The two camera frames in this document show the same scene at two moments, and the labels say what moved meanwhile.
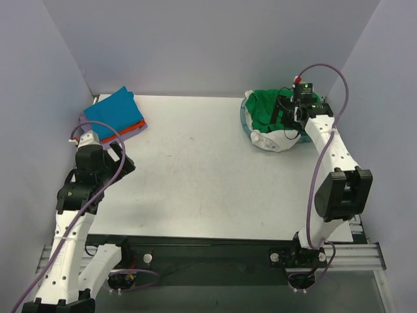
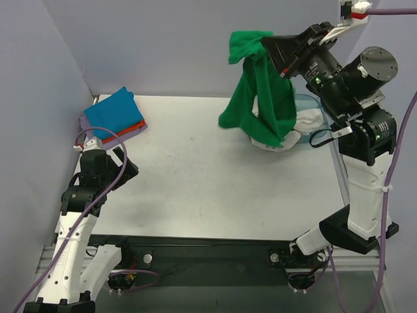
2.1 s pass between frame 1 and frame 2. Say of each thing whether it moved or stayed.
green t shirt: moved
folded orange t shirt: stayed
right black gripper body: moved
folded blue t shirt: stayed
